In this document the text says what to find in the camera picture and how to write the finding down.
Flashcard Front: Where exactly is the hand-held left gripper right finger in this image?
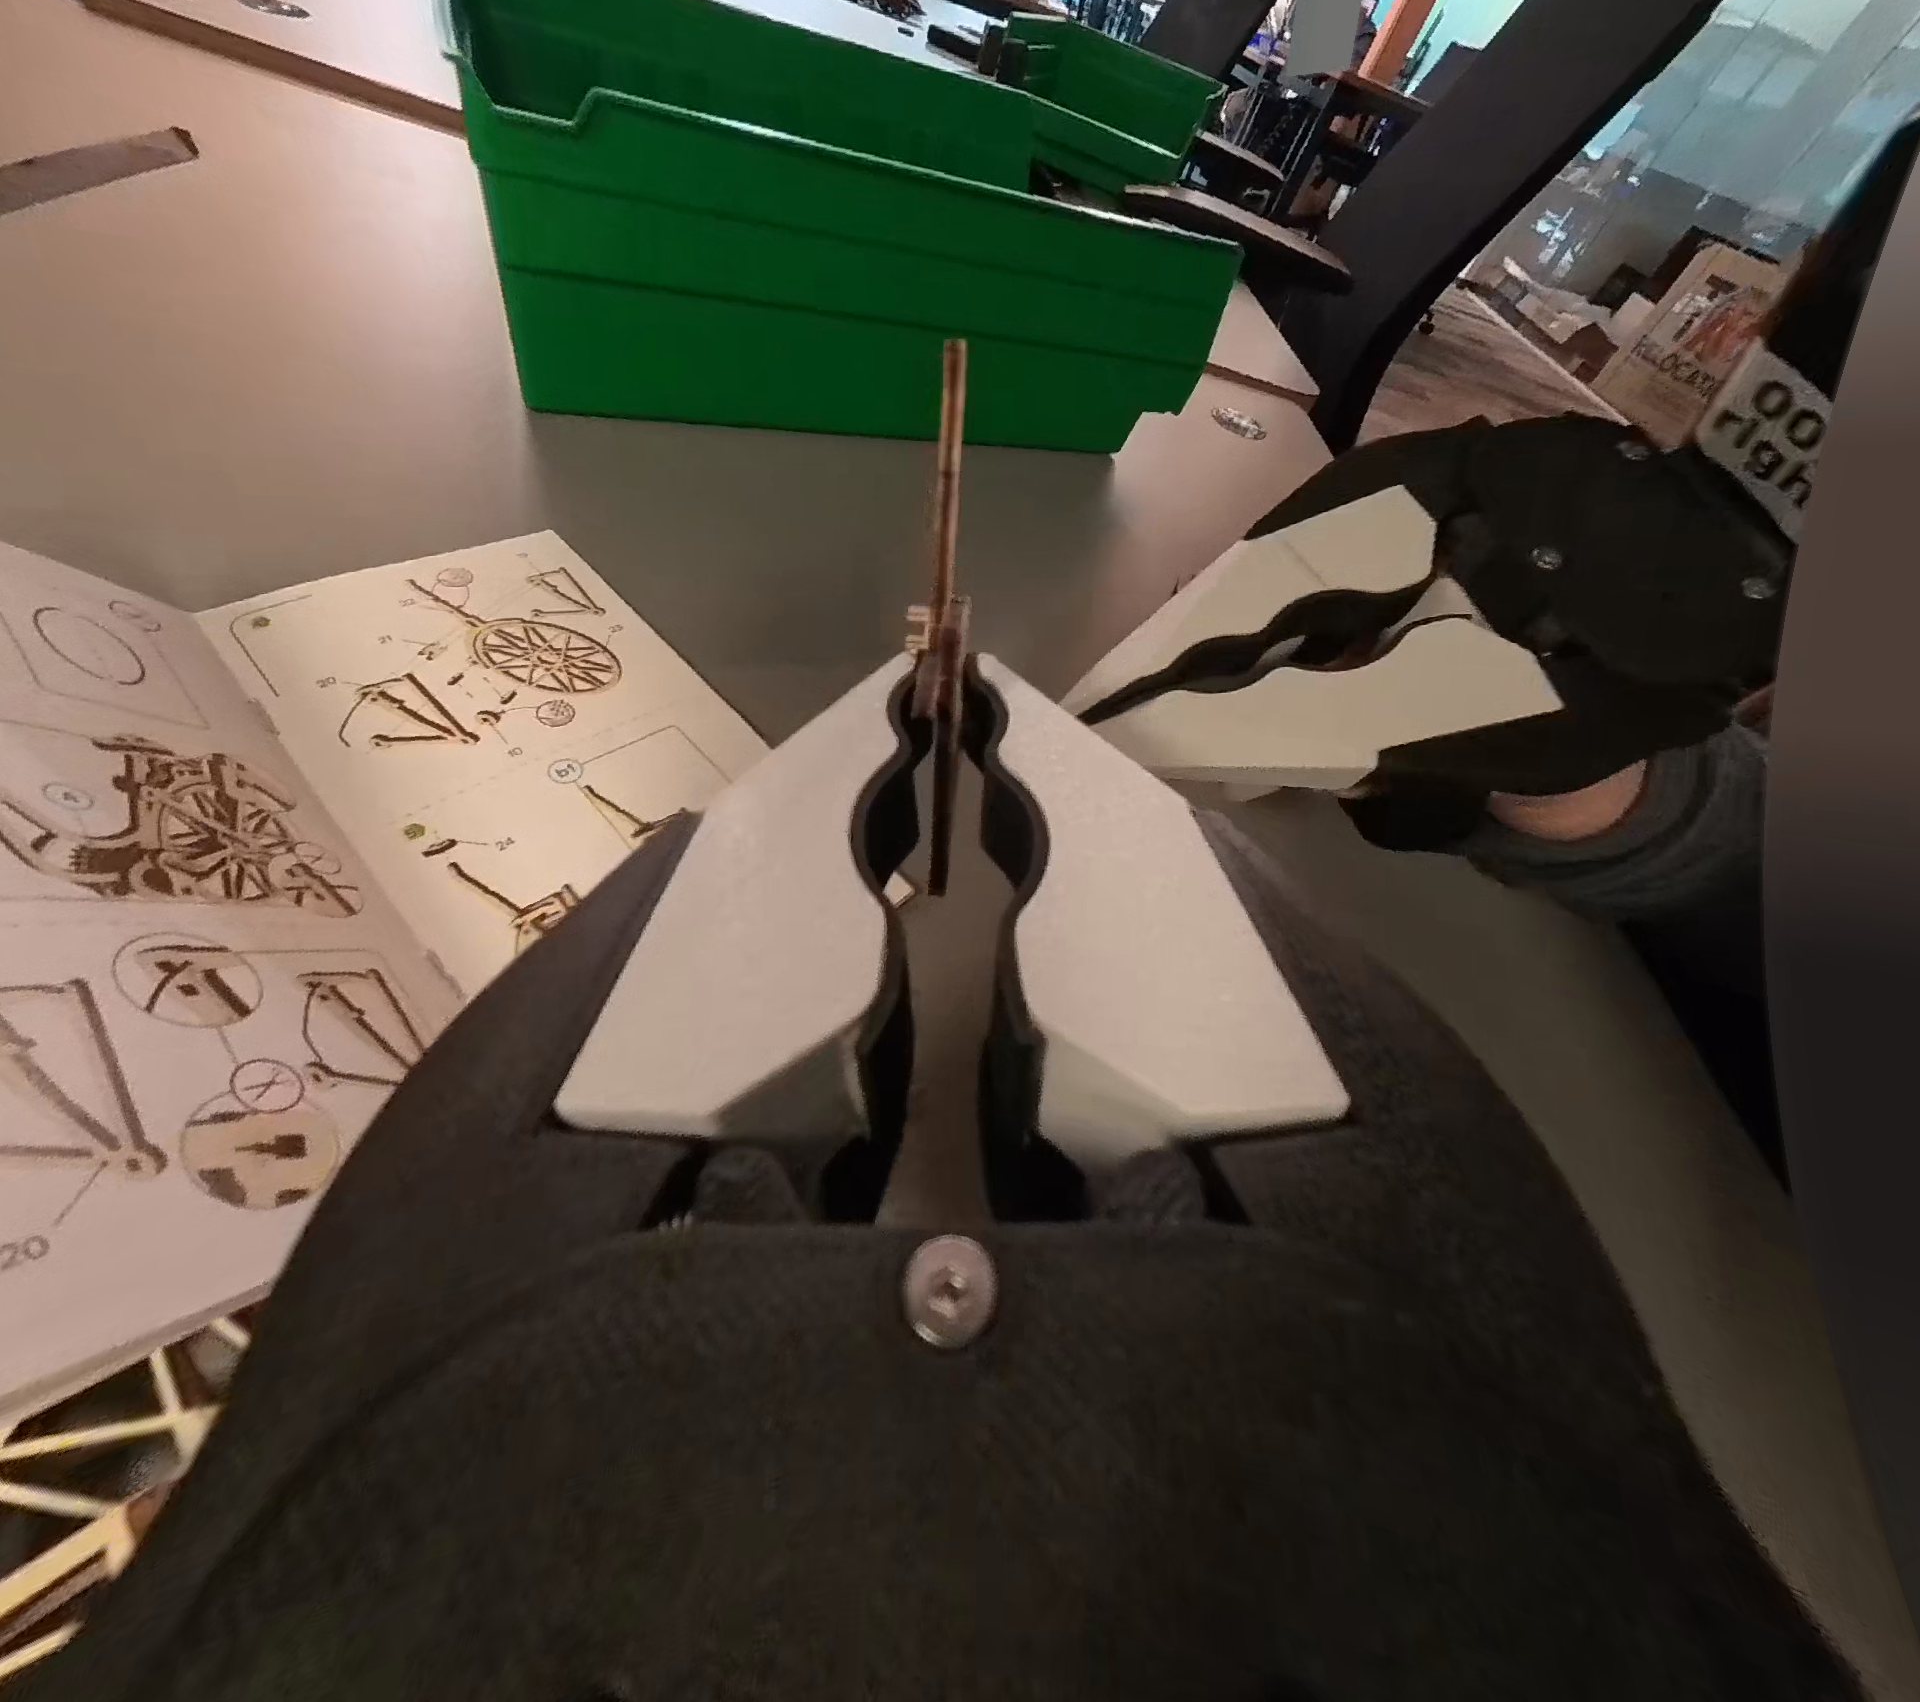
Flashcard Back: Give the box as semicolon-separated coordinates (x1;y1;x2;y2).
973;653;1353;1163

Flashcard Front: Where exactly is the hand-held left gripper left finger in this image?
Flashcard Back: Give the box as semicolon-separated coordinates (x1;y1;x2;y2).
552;653;919;1145

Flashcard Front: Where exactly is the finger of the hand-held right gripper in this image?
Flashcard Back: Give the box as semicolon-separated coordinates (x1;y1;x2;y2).
1083;583;1566;796
1055;485;1445;728

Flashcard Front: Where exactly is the wooden model frame part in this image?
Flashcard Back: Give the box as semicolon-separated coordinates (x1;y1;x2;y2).
900;336;979;899

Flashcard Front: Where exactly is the person's right forearm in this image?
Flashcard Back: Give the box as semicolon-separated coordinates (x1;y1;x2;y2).
1462;683;1795;985

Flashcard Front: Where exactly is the model instruction booklet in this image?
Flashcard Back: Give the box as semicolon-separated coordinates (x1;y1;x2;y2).
0;528;770;1433

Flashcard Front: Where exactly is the laser-cut wooden parts sheet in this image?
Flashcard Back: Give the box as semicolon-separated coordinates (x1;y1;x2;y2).
0;1312;260;1702

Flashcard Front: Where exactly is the person's right hand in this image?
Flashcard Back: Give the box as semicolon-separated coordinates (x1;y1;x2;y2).
1486;761;1651;848

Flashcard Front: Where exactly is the printed cardboard box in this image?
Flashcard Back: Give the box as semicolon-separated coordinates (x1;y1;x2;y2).
1590;238;1763;444

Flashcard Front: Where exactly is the green plastic bin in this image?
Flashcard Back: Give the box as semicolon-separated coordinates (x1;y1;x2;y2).
433;0;1053;197
1001;8;1228;209
457;83;1246;360
499;263;1212;459

